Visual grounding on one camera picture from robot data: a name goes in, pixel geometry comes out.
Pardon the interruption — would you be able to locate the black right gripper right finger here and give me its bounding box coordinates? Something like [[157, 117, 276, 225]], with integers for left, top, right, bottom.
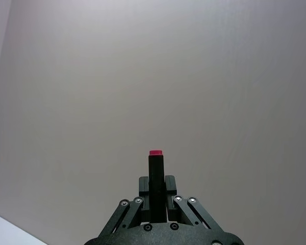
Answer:
[[164, 175, 213, 231]]

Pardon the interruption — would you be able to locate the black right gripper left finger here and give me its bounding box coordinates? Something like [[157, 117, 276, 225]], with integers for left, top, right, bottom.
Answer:
[[98, 176, 151, 238]]

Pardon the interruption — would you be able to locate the black tool with red switch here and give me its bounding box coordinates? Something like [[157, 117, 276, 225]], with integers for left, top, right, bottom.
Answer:
[[148, 150, 166, 223]]

